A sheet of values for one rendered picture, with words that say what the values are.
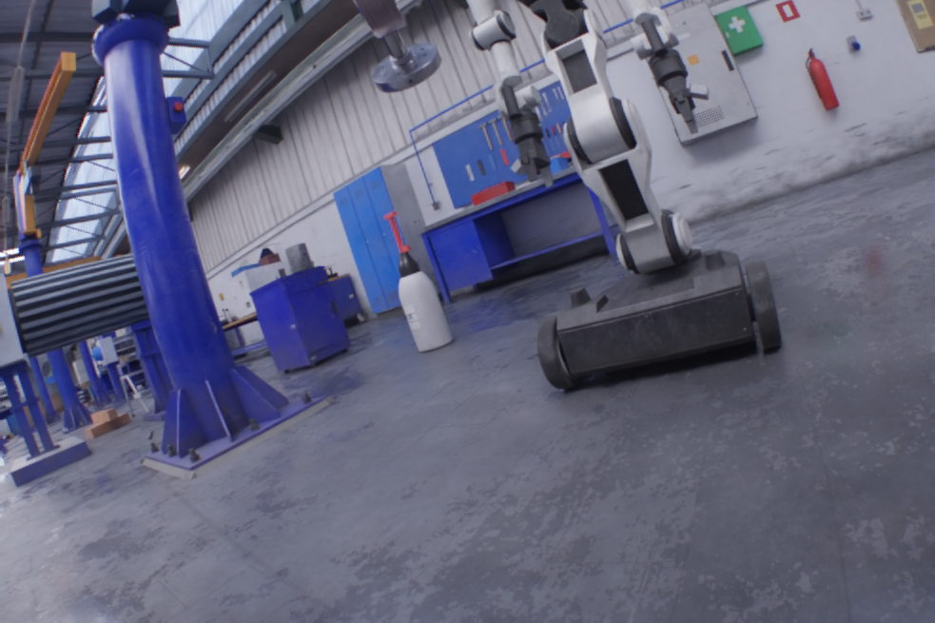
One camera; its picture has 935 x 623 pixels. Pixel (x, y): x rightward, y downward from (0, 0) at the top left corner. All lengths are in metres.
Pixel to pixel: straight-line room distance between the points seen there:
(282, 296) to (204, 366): 1.67
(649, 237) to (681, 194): 3.51
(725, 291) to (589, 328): 0.33
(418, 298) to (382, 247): 3.23
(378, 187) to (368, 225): 0.50
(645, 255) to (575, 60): 0.56
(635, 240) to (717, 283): 0.31
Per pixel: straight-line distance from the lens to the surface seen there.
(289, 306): 3.61
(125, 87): 2.49
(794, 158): 4.81
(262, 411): 2.10
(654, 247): 1.25
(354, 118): 6.63
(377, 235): 5.68
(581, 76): 1.28
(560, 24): 1.36
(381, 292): 5.81
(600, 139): 1.15
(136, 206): 2.24
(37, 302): 3.99
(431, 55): 1.29
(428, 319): 2.47
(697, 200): 4.74
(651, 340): 1.07
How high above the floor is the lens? 0.42
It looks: 2 degrees down
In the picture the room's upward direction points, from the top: 19 degrees counter-clockwise
